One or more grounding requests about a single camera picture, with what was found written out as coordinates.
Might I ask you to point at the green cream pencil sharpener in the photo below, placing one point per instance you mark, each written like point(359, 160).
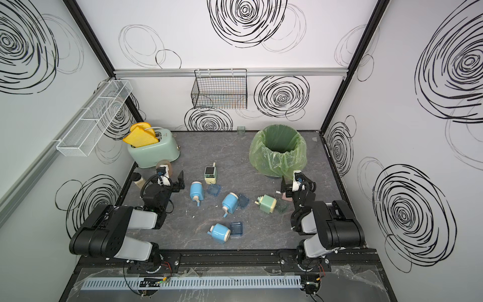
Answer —
point(266, 203)

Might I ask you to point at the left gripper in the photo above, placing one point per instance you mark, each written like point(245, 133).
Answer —
point(180, 181)

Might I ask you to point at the bin with green bag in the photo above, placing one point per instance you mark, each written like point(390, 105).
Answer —
point(277, 151)

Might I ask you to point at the yellow toy toast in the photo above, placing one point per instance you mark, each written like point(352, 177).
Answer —
point(140, 135)

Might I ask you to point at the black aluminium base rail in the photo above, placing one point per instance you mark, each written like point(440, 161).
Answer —
point(283, 260)

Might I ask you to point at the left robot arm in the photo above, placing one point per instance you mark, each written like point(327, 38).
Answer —
point(104, 233)

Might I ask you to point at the blue sharpener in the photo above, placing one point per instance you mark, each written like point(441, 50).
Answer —
point(197, 192)
point(230, 204)
point(220, 233)

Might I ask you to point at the black wire basket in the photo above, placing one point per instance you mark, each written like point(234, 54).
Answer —
point(220, 89)

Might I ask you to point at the small black-capped bottle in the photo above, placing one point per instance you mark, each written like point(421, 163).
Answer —
point(138, 180)

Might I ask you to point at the white mesh wall shelf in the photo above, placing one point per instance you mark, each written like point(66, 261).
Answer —
point(94, 120)

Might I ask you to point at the grey slotted cable duct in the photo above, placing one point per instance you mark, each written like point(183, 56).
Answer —
point(210, 282)

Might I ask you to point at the clear green shavings tray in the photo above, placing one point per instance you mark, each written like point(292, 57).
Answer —
point(282, 206)

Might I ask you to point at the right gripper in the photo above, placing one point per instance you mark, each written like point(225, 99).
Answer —
point(287, 188)

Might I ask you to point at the yellow green pencil sharpener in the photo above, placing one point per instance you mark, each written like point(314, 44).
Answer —
point(211, 174)

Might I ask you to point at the pink pencil sharpener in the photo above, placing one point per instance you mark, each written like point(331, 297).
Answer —
point(283, 196)

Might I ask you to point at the mint green toaster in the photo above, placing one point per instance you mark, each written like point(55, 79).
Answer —
point(150, 155)

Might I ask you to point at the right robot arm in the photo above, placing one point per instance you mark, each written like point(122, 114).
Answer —
point(330, 227)

